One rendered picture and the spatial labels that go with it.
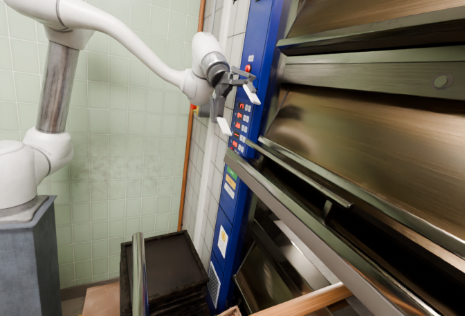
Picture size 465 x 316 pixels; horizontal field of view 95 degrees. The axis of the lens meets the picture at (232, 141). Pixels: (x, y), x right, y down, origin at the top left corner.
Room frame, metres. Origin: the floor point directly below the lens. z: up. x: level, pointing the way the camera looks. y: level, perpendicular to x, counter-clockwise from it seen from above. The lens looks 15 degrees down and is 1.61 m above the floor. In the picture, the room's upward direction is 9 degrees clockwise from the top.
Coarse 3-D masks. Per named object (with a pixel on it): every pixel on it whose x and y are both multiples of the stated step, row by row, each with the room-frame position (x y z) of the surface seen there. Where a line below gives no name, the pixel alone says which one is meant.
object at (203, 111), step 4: (208, 104) 1.12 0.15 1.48; (196, 108) 1.13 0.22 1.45; (200, 108) 1.10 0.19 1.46; (204, 108) 1.11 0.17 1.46; (208, 108) 1.12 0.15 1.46; (196, 112) 1.12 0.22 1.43; (200, 112) 1.10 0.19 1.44; (204, 112) 1.11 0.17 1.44; (208, 112) 1.12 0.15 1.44; (200, 116) 1.10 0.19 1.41; (204, 116) 1.11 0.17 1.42; (208, 116) 1.12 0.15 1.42
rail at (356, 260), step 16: (240, 160) 0.49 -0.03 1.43; (256, 176) 0.42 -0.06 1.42; (272, 192) 0.37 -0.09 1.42; (288, 192) 0.35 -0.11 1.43; (288, 208) 0.32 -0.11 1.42; (304, 208) 0.30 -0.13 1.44; (320, 224) 0.27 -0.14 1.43; (336, 240) 0.24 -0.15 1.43; (352, 256) 0.22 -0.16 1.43; (368, 256) 0.22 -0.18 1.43; (368, 272) 0.20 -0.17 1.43; (384, 272) 0.19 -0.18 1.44; (384, 288) 0.18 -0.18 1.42; (400, 288) 0.18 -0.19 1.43; (400, 304) 0.17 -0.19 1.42; (416, 304) 0.16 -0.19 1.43
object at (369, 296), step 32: (224, 160) 0.56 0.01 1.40; (256, 160) 0.59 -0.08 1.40; (256, 192) 0.40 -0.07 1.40; (288, 224) 0.31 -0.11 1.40; (352, 224) 0.34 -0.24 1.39; (320, 256) 0.25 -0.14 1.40; (384, 256) 0.26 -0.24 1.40; (416, 256) 0.30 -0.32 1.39; (352, 288) 0.20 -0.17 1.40; (416, 288) 0.21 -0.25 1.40; (448, 288) 0.23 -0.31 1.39
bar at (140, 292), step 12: (132, 240) 0.47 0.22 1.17; (132, 252) 0.43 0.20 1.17; (144, 252) 0.43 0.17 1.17; (132, 264) 0.40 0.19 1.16; (144, 264) 0.40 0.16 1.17; (132, 276) 0.37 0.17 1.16; (144, 276) 0.37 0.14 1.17; (132, 288) 0.34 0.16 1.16; (144, 288) 0.34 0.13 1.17; (132, 300) 0.32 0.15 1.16; (144, 300) 0.32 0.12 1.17; (132, 312) 0.30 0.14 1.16; (144, 312) 0.29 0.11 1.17
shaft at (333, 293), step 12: (324, 288) 0.38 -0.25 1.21; (336, 288) 0.38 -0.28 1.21; (300, 300) 0.34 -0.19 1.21; (312, 300) 0.34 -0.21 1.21; (324, 300) 0.35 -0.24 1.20; (336, 300) 0.36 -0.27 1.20; (264, 312) 0.30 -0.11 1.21; (276, 312) 0.31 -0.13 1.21; (288, 312) 0.31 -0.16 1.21; (300, 312) 0.32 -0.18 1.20
